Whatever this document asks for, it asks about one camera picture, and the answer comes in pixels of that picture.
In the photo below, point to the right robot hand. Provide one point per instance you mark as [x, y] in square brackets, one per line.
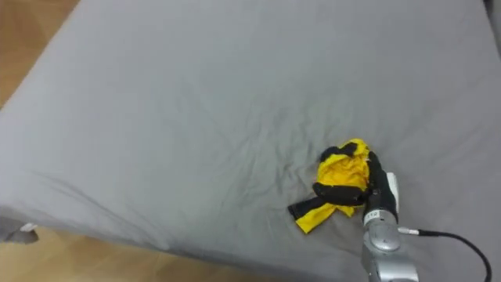
[381, 192]

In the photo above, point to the yellow and black garment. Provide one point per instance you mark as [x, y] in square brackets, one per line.
[344, 170]

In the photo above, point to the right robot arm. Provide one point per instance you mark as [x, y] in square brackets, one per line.
[385, 241]

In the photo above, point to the grey bed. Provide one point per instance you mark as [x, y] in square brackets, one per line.
[188, 102]

